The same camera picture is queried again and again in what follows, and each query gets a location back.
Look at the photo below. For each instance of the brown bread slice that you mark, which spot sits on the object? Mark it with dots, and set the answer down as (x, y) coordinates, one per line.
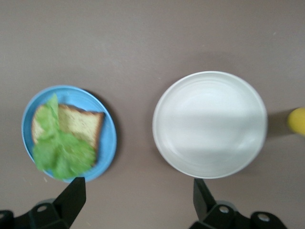
(78, 121)

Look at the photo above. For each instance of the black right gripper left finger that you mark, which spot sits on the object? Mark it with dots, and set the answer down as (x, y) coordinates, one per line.
(62, 210)

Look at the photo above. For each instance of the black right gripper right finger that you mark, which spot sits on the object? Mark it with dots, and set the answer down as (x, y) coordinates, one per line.
(214, 214)

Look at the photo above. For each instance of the green lettuce leaf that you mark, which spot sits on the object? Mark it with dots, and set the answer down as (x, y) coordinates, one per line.
(62, 148)

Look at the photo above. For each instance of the blue plate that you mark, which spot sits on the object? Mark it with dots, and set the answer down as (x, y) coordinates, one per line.
(107, 143)

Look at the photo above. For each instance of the yellow squeeze bottle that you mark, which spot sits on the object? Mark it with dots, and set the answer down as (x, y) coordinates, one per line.
(297, 121)

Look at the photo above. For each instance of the beige plate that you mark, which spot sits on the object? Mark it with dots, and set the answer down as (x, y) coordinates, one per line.
(209, 124)

